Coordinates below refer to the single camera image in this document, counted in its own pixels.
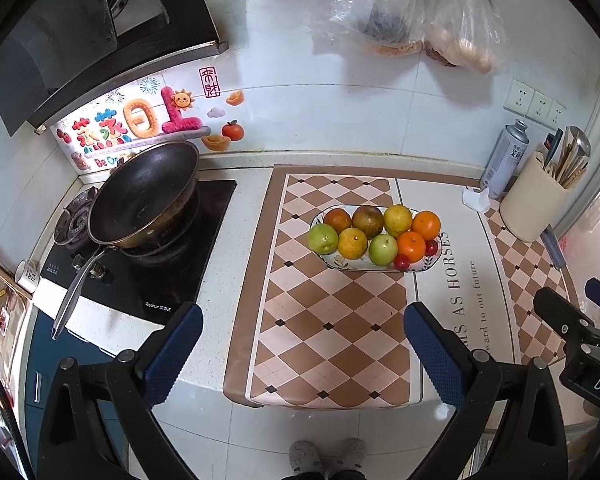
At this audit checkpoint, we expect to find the blue cabinet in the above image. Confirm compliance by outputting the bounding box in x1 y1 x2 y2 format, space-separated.
22 310 126 461

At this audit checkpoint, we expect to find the brown checkered counter mat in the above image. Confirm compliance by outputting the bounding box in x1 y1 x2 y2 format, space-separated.
223 164 578 411

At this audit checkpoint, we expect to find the cream utensil holder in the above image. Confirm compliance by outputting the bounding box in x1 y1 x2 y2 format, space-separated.
500 150 573 243

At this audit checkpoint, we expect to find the yellow-green mottled orange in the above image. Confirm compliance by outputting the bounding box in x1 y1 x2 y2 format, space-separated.
337 228 369 260

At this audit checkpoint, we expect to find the dark reddish orange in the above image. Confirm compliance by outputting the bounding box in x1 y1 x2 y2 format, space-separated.
324 208 353 235

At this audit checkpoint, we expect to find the bright orange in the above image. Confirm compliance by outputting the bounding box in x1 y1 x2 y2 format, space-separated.
396 231 427 262
411 210 441 241

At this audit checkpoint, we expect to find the green citrus fruit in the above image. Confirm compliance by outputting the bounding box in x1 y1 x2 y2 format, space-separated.
308 224 339 255

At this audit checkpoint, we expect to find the clear plastic bag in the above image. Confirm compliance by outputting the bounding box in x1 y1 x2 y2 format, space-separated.
422 0 508 76
310 0 426 58

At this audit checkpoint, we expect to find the black wok with metal handle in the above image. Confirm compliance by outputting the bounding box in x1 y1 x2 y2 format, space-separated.
52 141 201 341

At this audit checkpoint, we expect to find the colourful festive wall decal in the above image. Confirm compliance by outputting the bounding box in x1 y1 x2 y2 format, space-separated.
55 66 246 171

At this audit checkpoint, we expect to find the white crumpled tissue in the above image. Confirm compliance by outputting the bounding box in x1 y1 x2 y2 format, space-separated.
462 186 492 211

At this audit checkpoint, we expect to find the brownish round fruit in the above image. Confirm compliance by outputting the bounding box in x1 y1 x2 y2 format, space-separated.
352 205 385 236

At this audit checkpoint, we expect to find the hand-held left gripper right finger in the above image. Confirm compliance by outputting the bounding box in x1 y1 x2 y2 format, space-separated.
403 302 581 480

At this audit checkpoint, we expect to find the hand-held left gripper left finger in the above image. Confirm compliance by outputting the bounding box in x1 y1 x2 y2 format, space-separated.
30 302 204 480

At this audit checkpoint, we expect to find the cluttered side shelf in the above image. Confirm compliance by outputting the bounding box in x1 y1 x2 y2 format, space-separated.
0 245 31 361

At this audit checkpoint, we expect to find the cast iron burner grate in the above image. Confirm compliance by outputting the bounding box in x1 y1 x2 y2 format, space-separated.
54 187 101 248

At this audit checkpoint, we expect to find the white spray can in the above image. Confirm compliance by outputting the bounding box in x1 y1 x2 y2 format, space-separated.
480 120 531 198

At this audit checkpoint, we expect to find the floral oval plate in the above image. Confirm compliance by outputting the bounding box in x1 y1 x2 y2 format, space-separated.
308 204 448 273

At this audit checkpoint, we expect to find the yellow lemon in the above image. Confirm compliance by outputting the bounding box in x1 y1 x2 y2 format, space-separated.
383 204 414 237

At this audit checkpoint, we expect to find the bundle of wooden chopsticks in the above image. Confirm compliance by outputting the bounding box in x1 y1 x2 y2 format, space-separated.
555 137 588 189

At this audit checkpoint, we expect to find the black range hood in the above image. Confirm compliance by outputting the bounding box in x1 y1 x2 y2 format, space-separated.
0 0 229 136

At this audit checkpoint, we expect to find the metal spoon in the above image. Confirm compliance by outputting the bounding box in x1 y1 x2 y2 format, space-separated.
562 126 592 159

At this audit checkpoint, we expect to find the grey fuzzy slipper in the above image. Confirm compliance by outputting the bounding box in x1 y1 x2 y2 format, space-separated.
330 438 367 473
288 441 323 476

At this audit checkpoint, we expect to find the black handled utensil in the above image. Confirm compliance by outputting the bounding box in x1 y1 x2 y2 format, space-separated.
544 129 564 168

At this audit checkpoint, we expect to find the white cup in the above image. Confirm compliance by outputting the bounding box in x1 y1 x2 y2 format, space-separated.
14 259 42 293

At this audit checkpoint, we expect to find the small green apple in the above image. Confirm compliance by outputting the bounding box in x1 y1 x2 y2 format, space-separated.
369 234 399 267

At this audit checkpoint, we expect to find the black glass cooktop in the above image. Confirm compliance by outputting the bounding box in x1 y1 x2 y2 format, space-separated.
40 180 237 326

